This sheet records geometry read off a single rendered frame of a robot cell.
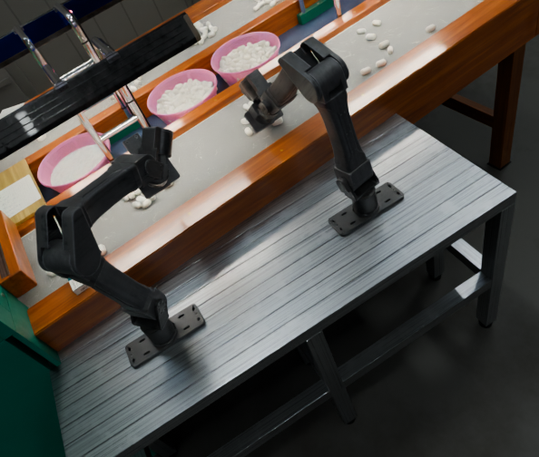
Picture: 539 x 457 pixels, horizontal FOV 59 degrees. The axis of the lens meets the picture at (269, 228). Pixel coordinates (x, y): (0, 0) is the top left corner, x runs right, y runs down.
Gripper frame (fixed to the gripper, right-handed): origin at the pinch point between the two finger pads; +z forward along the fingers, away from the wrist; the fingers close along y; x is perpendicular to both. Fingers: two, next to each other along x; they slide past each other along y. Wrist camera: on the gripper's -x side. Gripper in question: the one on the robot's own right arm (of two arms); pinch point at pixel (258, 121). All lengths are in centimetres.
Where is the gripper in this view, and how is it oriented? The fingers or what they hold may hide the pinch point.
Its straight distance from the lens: 151.2
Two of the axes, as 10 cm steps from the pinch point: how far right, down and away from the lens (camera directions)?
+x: 5.6, 8.2, 1.1
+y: -8.0, 5.7, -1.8
